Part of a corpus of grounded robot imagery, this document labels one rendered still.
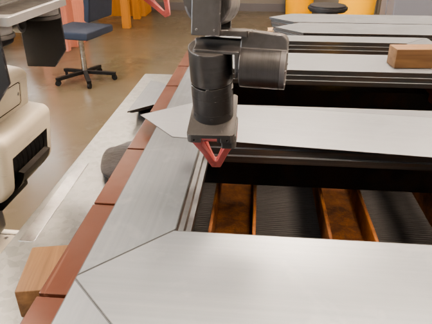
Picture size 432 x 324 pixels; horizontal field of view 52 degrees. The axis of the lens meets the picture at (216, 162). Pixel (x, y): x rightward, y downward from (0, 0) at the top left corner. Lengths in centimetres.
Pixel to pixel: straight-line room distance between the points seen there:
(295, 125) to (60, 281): 50
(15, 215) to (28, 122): 123
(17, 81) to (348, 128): 72
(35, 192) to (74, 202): 147
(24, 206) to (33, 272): 161
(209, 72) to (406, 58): 79
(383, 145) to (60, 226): 60
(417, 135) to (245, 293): 50
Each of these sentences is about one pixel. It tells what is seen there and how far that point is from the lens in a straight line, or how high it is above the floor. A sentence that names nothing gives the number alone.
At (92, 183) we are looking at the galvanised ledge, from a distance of 101.
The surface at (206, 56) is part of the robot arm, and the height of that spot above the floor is 104.
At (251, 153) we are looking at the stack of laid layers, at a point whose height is 83.
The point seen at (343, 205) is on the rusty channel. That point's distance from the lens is 94.
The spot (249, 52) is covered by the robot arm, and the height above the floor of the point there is 104.
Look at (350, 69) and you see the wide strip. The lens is 124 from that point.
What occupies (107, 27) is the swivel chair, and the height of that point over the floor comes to 44.
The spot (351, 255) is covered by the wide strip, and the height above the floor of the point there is 85.
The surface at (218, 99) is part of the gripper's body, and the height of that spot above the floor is 98.
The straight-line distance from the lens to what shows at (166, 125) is 84.
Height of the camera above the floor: 117
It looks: 28 degrees down
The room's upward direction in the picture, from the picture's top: straight up
